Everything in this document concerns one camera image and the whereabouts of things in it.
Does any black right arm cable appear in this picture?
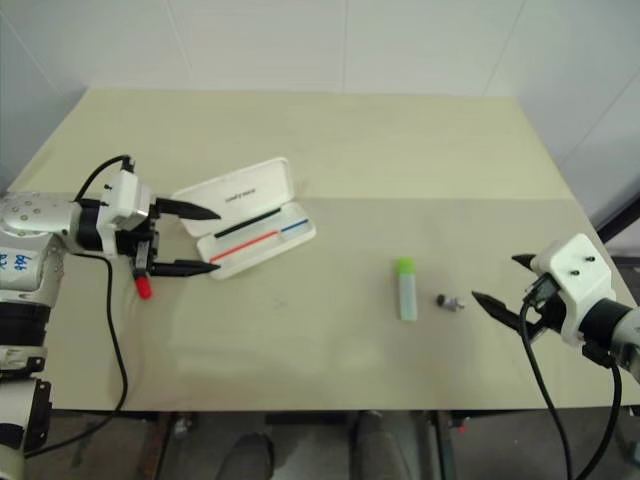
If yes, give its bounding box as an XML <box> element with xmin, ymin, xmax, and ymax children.
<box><xmin>518</xmin><ymin>294</ymin><xmax>624</xmax><ymax>480</ymax></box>

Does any white plastic pencil case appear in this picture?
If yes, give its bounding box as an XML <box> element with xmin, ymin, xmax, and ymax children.
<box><xmin>172</xmin><ymin>157</ymin><xmax>317</xmax><ymax>281</ymax></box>

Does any black metal stand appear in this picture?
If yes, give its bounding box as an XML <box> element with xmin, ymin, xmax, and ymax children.
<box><xmin>597</xmin><ymin>192</ymin><xmax>640</xmax><ymax>306</ymax></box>

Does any thin black pen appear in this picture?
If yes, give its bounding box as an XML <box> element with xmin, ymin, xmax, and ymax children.
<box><xmin>213</xmin><ymin>208</ymin><xmax>280</xmax><ymax>239</ymax></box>

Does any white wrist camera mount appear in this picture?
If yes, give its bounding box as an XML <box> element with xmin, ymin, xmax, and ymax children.
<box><xmin>97</xmin><ymin>169</ymin><xmax>154</xmax><ymax>254</ymax></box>
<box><xmin>532</xmin><ymin>233</ymin><xmax>617</xmax><ymax>346</ymax></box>

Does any green capped translucent highlighter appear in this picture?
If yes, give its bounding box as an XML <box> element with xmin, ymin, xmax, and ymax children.
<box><xmin>395</xmin><ymin>256</ymin><xmax>419</xmax><ymax>321</ymax></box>

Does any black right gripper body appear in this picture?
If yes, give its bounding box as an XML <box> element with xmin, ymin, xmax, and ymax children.
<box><xmin>521</xmin><ymin>277</ymin><xmax>570</xmax><ymax>342</ymax></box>

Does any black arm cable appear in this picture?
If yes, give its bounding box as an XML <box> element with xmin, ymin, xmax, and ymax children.
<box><xmin>23</xmin><ymin>154</ymin><xmax>139</xmax><ymax>459</ymax></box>
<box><xmin>518</xmin><ymin>294</ymin><xmax>624</xmax><ymax>480</ymax></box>

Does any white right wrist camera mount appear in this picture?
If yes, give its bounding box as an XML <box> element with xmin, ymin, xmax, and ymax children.
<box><xmin>532</xmin><ymin>233</ymin><xmax>617</xmax><ymax>346</ymax></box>

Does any thin red and blue pen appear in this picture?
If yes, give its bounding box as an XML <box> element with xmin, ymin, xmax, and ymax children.
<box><xmin>208</xmin><ymin>218</ymin><xmax>310</xmax><ymax>264</ymax></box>

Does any black marker with red cap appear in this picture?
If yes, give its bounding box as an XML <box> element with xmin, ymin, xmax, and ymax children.
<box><xmin>132</xmin><ymin>242</ymin><xmax>154</xmax><ymax>302</ymax></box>

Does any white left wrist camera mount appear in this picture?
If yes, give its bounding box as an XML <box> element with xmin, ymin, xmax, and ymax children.
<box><xmin>97</xmin><ymin>169</ymin><xmax>154</xmax><ymax>254</ymax></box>

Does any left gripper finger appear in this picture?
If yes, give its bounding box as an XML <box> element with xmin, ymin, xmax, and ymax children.
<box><xmin>149</xmin><ymin>259</ymin><xmax>222</xmax><ymax>279</ymax></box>
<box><xmin>155</xmin><ymin>197</ymin><xmax>222</xmax><ymax>222</ymax></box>

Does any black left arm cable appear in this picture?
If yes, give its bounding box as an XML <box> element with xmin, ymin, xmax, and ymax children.
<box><xmin>23</xmin><ymin>154</ymin><xmax>139</xmax><ymax>459</ymax></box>

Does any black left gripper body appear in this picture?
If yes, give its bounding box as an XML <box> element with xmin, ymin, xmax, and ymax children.
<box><xmin>115</xmin><ymin>197</ymin><xmax>162</xmax><ymax>276</ymax></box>

